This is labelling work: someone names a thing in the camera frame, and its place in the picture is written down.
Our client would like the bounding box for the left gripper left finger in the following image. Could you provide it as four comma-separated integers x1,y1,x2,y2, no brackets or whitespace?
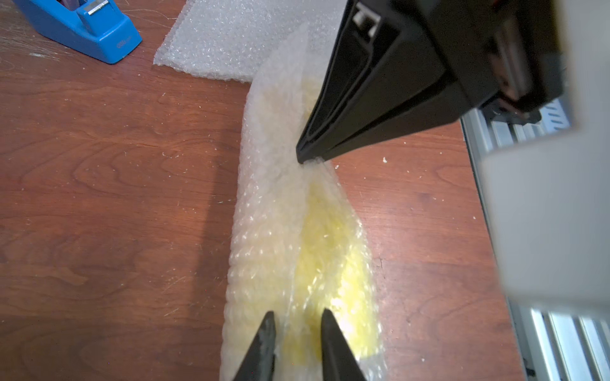
234,311,276,381

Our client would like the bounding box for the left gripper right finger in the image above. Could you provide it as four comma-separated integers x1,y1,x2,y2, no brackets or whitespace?
321,309,366,381

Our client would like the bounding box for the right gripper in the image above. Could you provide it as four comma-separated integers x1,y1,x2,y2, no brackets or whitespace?
295,1,563,163

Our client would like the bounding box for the yellow plastic wine glass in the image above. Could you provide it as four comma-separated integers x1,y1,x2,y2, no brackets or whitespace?
290,80,382,363

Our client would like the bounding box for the bubble wrap sheet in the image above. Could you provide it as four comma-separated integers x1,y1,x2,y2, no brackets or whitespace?
219,30,388,380
154,1,346,82

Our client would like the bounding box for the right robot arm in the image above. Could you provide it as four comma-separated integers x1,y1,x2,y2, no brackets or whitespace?
296,1,609,310

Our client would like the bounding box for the blue tape dispenser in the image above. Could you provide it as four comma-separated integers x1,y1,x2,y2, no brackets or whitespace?
14,0,142,64

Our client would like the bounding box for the aluminium mounting rail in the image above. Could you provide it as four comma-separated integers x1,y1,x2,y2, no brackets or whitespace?
462,96,609,380

